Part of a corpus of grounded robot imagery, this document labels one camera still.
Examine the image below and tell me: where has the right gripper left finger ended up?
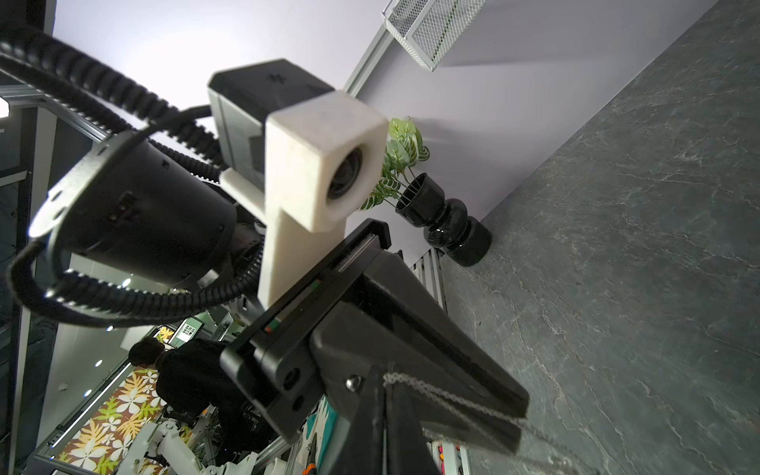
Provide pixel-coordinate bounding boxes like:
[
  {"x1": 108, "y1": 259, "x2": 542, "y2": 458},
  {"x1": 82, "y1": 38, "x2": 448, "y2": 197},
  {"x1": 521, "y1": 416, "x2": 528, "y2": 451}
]
[{"x1": 332, "y1": 366, "x2": 386, "y2": 475}]

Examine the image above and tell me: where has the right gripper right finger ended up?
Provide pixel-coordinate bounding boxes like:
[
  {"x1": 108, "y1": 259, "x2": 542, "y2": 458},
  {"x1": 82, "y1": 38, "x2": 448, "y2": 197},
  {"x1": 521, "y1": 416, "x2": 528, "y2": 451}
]
[{"x1": 385, "y1": 383, "x2": 439, "y2": 475}]

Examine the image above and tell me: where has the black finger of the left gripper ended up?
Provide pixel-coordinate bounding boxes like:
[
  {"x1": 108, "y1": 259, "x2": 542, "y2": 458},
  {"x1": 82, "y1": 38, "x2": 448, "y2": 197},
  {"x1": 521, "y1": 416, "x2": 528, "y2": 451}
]
[{"x1": 310, "y1": 251, "x2": 530, "y2": 453}]

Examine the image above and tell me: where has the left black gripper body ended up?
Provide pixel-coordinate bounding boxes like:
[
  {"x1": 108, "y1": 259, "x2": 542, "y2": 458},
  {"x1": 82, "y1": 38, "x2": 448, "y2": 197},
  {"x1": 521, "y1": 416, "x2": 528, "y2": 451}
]
[{"x1": 220, "y1": 219, "x2": 391, "y2": 443}]

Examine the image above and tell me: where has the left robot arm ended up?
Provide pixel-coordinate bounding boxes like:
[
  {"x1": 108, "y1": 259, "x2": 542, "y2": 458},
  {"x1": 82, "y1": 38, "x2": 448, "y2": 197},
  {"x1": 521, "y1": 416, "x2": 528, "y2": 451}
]
[{"x1": 1, "y1": 22, "x2": 530, "y2": 453}]

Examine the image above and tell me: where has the black ceramic vase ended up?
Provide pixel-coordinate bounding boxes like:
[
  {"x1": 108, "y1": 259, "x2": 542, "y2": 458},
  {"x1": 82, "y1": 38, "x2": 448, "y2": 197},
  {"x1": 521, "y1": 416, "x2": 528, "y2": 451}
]
[{"x1": 395, "y1": 173, "x2": 492, "y2": 267}]

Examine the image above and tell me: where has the green leafy artificial plant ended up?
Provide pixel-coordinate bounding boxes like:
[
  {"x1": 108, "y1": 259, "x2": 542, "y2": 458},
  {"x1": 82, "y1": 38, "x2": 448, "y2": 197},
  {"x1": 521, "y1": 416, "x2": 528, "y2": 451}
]
[{"x1": 359, "y1": 118, "x2": 431, "y2": 211}]

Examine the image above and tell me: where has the white mesh wall basket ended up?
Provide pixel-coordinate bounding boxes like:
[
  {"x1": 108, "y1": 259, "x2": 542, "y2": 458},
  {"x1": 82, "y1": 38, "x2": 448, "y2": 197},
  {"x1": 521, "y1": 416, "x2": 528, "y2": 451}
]
[{"x1": 382, "y1": 0, "x2": 487, "y2": 72}]

